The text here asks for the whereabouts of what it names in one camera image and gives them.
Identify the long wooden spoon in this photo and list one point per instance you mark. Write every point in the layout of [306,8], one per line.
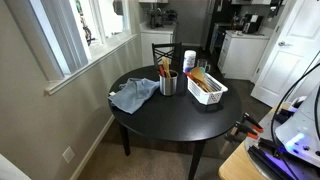
[165,65]

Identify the steel tin can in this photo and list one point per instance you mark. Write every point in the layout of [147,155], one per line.
[168,86]

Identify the blue cloth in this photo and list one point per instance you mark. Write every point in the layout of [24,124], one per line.
[133,95]

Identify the black round table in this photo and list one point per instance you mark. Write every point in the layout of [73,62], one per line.
[173,116]

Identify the red silicone spatula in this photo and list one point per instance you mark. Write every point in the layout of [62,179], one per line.
[189,76]

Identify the wide wooden spatula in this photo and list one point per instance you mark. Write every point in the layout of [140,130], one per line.
[197,74]

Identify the black metal chair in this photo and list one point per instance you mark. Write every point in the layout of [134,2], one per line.
[156,50]

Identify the white wipes canister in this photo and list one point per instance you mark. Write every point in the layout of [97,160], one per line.
[189,61]

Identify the teal silicone spatula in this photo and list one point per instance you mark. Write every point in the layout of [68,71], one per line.
[203,70]

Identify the white kitchen cabinet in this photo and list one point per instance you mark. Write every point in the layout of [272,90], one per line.
[150,43]

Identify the white plastic basket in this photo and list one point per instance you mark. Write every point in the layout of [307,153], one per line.
[208,96]

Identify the clear glass mug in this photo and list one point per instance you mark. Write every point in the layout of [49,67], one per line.
[202,65]

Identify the dark kitchen appliance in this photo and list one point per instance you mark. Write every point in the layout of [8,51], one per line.
[155,18]

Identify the white framed window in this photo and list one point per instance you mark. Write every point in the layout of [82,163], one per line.
[100,50]

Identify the dark kitchen range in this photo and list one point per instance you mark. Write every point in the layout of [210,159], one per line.
[216,38]

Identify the white drawer cabinet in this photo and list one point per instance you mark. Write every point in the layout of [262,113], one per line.
[240,56]

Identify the black orange clamp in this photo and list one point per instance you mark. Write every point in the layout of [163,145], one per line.
[251,121]
[243,128]

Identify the grey vertical blinds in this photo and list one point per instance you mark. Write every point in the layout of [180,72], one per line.
[66,36]

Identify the black coffee machine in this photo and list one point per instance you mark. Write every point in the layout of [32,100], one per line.
[251,25]

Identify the metal door knob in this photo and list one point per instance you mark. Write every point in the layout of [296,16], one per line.
[282,43]

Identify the grey metal base plate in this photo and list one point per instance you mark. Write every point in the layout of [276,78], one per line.
[266,125]

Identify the white wall outlet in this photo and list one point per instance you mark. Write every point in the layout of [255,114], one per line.
[68,154]

